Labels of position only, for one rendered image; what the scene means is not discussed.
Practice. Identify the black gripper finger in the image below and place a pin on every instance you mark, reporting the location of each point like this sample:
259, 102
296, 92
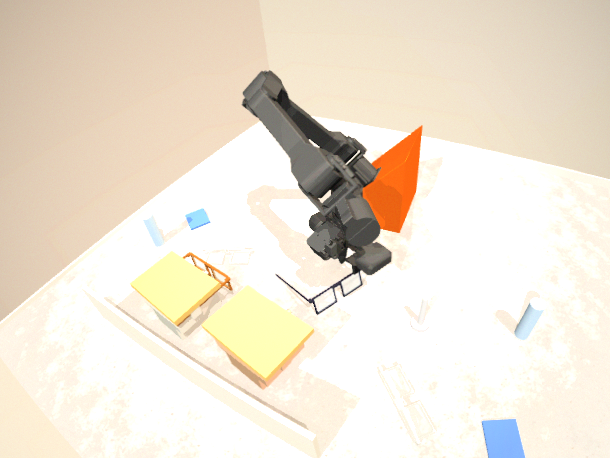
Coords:
355, 269
342, 257

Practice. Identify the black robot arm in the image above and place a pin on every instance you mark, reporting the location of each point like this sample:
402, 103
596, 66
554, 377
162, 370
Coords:
319, 169

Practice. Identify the black glasses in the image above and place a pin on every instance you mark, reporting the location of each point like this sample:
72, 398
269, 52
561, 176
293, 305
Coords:
325, 299

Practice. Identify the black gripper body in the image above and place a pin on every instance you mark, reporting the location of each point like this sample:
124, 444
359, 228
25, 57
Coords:
369, 259

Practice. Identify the grey rectangular panel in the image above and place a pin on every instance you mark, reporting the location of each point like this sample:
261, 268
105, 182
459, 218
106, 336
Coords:
261, 415

